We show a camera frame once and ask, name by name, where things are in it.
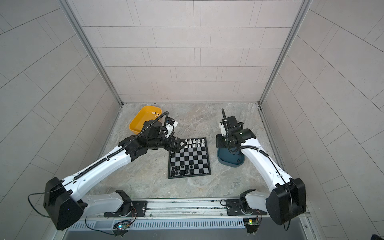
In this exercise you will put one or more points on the yellow plastic tub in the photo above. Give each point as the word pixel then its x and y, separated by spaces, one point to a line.
pixel 145 114

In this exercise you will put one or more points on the aluminium rail frame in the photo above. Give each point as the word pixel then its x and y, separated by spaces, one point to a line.
pixel 187 219

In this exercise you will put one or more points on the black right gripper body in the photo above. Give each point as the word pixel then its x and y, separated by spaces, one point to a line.
pixel 223 141

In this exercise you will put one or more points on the green circuit board left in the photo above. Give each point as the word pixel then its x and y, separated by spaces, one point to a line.
pixel 122 226

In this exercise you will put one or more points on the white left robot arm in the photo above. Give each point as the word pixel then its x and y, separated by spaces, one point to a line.
pixel 67 200

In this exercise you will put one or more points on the black white chessboard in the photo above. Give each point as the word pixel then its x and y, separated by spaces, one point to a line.
pixel 192 160

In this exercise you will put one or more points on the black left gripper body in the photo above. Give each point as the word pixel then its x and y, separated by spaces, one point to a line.
pixel 167 145

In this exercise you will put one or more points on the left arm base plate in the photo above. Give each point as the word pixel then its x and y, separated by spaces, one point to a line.
pixel 131 210

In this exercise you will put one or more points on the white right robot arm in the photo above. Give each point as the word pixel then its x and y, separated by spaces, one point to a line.
pixel 287 197

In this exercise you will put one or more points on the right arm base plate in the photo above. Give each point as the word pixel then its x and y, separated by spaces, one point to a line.
pixel 234 207

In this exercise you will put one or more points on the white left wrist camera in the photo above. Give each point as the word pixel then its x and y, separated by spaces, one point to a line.
pixel 170 125

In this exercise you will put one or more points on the teal plastic tub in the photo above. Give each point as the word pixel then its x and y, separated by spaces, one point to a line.
pixel 227 158

